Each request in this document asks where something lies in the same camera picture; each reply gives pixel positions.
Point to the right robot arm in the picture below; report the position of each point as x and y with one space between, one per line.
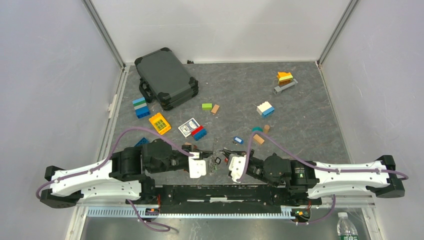
314 179

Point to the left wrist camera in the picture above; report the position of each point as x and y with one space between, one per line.
196 172

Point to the tan wooden block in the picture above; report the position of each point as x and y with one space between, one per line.
215 109

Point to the orange wooden block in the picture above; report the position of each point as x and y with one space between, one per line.
258 139

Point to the red blue lego block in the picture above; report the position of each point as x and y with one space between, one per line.
199 133

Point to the teal wooden block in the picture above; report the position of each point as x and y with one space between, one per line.
257 129

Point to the playing card box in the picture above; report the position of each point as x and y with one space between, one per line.
188 127

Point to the plastic water bottle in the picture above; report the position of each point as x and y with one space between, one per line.
345 228

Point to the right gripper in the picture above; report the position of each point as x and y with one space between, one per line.
228 152

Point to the black hard case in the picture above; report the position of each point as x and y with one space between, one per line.
164 78

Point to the blue green white lego stack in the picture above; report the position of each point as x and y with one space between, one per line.
140 107

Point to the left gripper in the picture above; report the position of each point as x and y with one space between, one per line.
203 154

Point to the blue lego brick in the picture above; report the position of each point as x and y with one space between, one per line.
142 142

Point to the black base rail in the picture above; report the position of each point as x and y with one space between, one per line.
222 199

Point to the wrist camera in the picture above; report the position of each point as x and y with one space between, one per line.
196 172
236 168

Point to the grey lego piece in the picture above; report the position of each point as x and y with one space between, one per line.
278 89

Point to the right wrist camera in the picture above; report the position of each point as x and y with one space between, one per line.
236 168

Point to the yellow lego plate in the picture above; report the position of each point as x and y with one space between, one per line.
160 124

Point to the tan wooden cylinder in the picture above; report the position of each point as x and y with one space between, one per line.
266 129

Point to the metal keyring plate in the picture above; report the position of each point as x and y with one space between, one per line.
212 162

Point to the blue key tag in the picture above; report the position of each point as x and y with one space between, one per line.
238 140

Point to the white blue lego block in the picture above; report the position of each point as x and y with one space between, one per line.
265 109

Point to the white cable duct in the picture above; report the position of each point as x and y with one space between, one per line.
147 213

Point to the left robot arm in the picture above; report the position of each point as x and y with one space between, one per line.
124 176

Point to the green lego brick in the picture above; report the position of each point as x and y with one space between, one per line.
207 106

